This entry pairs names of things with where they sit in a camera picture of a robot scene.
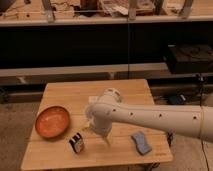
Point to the tan stick end effector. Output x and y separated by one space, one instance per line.
106 139

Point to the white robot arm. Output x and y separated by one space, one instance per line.
190 121

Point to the wooden folding table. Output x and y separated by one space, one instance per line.
43 155

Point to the white tube box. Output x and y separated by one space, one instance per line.
93 99

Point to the blue sponge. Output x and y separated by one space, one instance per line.
141 143

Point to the orange bowl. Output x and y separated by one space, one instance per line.
52 122

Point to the black box on right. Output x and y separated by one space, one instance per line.
185 59

